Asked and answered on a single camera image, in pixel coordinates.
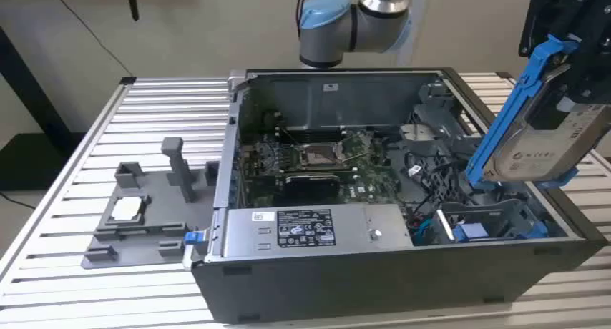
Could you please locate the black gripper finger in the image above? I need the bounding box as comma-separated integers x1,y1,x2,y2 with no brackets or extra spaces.
526,62,573,130
565,35,611,104

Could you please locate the hard disk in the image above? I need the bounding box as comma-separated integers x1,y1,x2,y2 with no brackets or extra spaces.
465,34,611,191

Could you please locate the blue disk carrier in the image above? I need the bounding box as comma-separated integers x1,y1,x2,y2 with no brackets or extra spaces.
450,214,550,243

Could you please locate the black perforated drive cage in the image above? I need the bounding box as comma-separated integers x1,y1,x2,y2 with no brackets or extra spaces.
385,142,478,215

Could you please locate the green motherboard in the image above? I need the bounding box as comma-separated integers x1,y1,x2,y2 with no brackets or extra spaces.
237,128,406,207

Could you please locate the CPU socket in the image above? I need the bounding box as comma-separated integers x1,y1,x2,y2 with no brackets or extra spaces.
293,142,346,170

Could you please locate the black graphics card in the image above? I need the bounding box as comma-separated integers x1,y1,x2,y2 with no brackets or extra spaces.
284,175,342,205

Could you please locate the thin locking lever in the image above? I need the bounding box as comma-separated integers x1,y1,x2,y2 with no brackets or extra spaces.
278,126,302,147

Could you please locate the dark grey PC case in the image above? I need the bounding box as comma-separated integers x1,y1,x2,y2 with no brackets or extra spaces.
189,67,609,325

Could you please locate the silver power supply unit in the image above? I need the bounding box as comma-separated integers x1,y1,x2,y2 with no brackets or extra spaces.
221,204,414,257

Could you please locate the blue case latch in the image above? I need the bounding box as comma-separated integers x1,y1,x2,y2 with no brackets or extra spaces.
182,230,203,249

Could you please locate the grey parts rack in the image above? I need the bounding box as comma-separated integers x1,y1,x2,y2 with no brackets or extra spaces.
79,137,221,271

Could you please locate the silver CPU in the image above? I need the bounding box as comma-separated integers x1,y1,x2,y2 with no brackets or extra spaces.
109,197,145,221

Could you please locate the black stand with base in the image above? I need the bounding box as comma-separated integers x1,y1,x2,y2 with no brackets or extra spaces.
0,24,82,192

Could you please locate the silver metal bracket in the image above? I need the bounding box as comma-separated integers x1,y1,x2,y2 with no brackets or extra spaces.
398,123,452,144

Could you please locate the black wire white tag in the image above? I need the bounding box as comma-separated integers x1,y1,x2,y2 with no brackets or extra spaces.
402,149,433,201

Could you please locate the blue flat wire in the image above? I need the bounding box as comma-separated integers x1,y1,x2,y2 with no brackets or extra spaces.
417,217,434,245

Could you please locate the black cable behind arm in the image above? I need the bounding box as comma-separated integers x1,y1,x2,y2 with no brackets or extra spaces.
294,0,309,40

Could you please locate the thin black wall cable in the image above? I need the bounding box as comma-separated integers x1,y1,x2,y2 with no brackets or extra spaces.
46,0,135,77

